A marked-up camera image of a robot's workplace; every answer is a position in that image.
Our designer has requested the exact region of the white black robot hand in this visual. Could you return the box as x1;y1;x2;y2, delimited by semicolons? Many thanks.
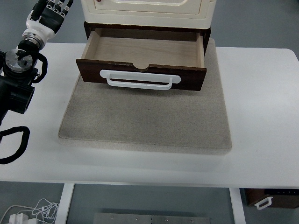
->
22;0;73;42

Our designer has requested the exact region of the white power adapter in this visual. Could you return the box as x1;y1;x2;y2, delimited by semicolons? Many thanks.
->
8;213;28;224

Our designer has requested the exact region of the white drawer handle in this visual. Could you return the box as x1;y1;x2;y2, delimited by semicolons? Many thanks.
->
100;70;181;91

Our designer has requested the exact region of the white left table leg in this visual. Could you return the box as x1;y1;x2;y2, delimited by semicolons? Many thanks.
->
55;183;75;224

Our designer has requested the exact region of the dark wooden drawer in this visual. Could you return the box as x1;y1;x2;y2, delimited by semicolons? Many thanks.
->
76;29;206;91

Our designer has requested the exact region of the black sleeved cable loop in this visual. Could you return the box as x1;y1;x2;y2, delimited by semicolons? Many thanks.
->
0;126;30;165

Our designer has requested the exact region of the white table leg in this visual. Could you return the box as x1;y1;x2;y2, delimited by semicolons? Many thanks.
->
229;188;246;224
55;183;75;224

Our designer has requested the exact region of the dark wooden cabinet base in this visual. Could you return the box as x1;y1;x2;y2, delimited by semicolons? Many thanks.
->
84;21;211;51

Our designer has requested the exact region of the white right table leg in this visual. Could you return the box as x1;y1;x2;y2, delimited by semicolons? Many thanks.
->
229;188;246;224

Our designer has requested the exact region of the brown box with white handle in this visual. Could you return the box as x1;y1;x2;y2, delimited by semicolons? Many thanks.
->
244;189;299;210

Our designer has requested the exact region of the cream upper cabinet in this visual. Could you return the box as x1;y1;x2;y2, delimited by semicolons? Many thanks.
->
81;0;216;29

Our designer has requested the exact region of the white cable bundle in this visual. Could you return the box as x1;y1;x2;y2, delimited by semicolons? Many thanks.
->
0;198;60;224

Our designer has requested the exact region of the beige fabric pad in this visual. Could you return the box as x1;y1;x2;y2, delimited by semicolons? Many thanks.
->
58;39;232;154

